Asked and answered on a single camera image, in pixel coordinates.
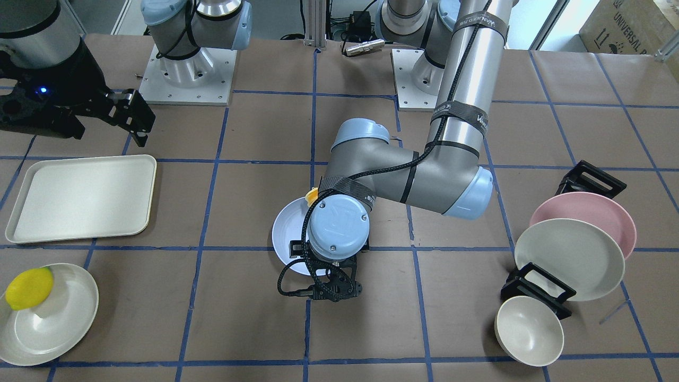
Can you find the cream bowl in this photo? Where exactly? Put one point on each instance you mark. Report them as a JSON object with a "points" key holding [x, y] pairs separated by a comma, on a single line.
{"points": [[529, 331]]}

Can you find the black dish rack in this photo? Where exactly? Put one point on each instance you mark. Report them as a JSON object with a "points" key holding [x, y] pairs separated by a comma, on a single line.
{"points": [[533, 281]]}

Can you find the blue plate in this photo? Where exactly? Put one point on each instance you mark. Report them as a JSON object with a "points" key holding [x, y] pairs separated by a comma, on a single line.
{"points": [[287, 227]]}

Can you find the pink plate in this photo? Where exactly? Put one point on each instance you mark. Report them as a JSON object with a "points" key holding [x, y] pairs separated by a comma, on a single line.
{"points": [[596, 209]]}

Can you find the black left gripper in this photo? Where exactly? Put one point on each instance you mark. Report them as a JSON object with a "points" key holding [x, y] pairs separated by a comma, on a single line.
{"points": [[295, 248]]}

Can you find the cardboard box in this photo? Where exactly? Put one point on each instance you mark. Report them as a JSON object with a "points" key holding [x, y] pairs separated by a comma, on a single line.
{"points": [[629, 27]]}

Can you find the orange striped bread loaf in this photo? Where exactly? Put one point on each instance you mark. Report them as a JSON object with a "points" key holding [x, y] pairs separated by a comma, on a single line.
{"points": [[311, 196]]}

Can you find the cream plate in rack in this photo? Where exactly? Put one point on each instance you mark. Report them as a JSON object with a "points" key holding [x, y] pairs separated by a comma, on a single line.
{"points": [[582, 256]]}

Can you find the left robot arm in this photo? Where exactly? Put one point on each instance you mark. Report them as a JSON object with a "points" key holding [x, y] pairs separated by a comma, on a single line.
{"points": [[364, 165]]}

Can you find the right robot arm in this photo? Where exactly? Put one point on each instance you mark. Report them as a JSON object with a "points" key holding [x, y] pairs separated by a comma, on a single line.
{"points": [[42, 34]]}

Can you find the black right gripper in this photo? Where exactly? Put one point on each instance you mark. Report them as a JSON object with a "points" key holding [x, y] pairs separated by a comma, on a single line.
{"points": [[79, 79]]}

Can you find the silver metal connector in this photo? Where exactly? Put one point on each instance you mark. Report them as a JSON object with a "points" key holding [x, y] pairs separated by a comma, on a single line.
{"points": [[363, 48]]}

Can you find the aluminium frame post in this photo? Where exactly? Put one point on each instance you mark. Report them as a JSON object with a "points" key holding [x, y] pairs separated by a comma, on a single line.
{"points": [[315, 22]]}

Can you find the yellow lemon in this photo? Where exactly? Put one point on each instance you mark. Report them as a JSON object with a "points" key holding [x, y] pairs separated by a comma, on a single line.
{"points": [[30, 288]]}

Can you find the white rectangular tray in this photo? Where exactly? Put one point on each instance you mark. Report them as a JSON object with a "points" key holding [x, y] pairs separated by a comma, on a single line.
{"points": [[67, 199]]}

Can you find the black power adapter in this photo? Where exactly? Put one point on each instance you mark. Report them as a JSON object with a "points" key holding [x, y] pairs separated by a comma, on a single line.
{"points": [[359, 22]]}

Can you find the white plate under lemon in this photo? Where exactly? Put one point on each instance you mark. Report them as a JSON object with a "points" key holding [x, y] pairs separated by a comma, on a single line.
{"points": [[33, 336]]}

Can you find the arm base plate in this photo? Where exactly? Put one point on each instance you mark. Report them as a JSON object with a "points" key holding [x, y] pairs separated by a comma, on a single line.
{"points": [[203, 79], [416, 79]]}

